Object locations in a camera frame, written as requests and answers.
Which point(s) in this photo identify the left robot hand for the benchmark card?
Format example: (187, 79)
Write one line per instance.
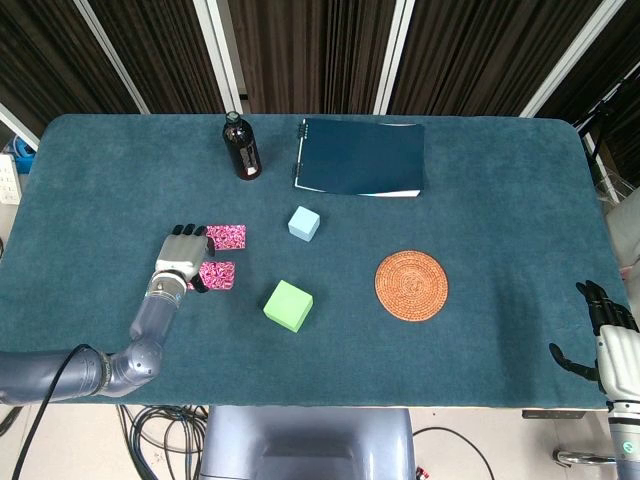
(180, 255)

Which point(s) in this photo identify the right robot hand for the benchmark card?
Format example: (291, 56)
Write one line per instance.
(620, 360)

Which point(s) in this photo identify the pink patterned block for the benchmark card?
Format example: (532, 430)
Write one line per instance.
(229, 237)
(219, 276)

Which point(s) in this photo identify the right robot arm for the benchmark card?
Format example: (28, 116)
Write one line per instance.
(625, 440)

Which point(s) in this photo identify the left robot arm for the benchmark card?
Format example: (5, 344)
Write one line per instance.
(150, 310)

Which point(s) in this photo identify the chrome caster base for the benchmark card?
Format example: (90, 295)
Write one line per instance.
(585, 457)

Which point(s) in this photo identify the green foam cube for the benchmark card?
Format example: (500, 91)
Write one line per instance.
(287, 306)

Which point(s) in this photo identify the brown glass bottle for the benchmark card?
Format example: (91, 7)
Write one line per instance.
(242, 150)

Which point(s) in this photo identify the light blue foam cube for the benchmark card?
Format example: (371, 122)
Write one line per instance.
(303, 224)

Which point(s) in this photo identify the blue plastic roll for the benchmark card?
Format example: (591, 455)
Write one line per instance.
(24, 150)

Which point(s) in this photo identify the white power strip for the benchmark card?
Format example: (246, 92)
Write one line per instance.
(7, 180)

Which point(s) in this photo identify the teal velvet tablecloth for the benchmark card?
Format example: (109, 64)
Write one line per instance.
(350, 360)

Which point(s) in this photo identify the round woven rattan coaster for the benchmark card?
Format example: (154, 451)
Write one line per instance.
(411, 287)

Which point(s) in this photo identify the grey-blue robot torso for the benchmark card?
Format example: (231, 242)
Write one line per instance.
(307, 445)

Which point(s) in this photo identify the dark brown pleated curtain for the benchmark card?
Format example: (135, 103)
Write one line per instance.
(310, 50)

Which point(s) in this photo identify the white frame post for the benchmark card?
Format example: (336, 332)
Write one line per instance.
(17, 129)
(220, 57)
(567, 57)
(114, 57)
(395, 57)

